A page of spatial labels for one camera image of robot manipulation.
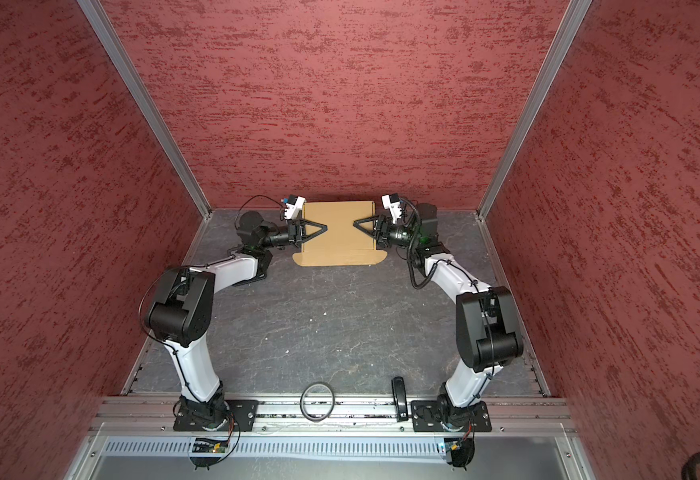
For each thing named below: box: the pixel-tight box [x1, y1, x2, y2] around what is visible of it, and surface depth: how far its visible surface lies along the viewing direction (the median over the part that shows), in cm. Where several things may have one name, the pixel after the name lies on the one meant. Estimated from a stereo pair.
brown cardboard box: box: [292, 201, 388, 267], surface depth 79 cm
